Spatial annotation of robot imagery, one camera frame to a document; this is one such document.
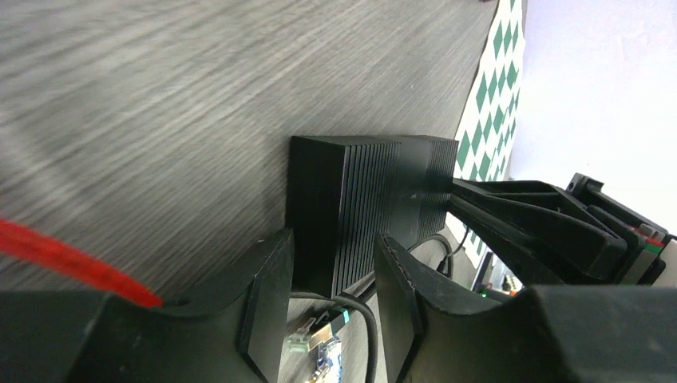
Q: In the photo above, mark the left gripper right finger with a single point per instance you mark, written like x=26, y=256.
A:
x=434, y=330

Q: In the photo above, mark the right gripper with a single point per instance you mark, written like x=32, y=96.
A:
x=546, y=247

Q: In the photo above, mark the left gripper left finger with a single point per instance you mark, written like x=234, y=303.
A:
x=228, y=328

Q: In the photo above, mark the small black blue switch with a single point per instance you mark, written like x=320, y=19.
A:
x=342, y=191

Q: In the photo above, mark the green white chessboard mat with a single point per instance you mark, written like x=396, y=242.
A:
x=487, y=129

